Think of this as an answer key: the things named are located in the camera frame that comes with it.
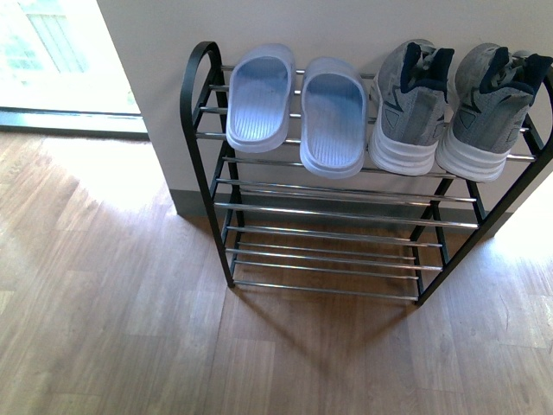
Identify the black metal shoe rack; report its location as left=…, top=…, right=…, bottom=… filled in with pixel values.
left=180, top=41, right=552, bottom=304

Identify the light blue slide sandal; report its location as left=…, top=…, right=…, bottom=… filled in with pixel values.
left=226, top=43, right=296, bottom=153
left=300, top=57, right=368, bottom=179

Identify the grey sneaker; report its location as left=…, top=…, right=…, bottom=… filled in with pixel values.
left=368, top=39, right=454, bottom=176
left=435, top=43, right=552, bottom=182

